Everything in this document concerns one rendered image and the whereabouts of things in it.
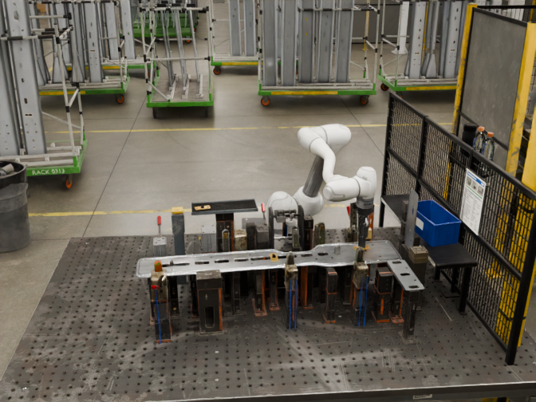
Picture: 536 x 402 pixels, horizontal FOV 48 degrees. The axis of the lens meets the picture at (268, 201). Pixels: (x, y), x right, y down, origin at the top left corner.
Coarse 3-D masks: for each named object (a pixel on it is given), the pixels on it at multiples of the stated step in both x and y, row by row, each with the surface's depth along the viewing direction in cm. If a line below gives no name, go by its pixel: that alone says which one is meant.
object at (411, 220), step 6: (414, 192) 311; (414, 198) 311; (408, 204) 320; (414, 204) 312; (408, 210) 320; (414, 210) 312; (408, 216) 321; (414, 216) 313; (408, 222) 321; (414, 222) 313; (408, 228) 322; (414, 228) 313; (408, 234) 322; (414, 234) 314; (408, 240) 323; (408, 246) 323
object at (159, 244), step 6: (156, 240) 320; (162, 240) 320; (156, 246) 316; (162, 246) 317; (156, 252) 318; (162, 252) 318; (168, 282) 328; (168, 288) 328; (168, 294) 330; (168, 300) 330
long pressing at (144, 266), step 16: (384, 240) 332; (176, 256) 316; (192, 256) 316; (208, 256) 316; (224, 256) 316; (240, 256) 316; (256, 256) 316; (320, 256) 316; (336, 256) 316; (352, 256) 316; (368, 256) 316; (384, 256) 316; (400, 256) 317; (144, 272) 301; (176, 272) 301; (192, 272) 302; (224, 272) 304
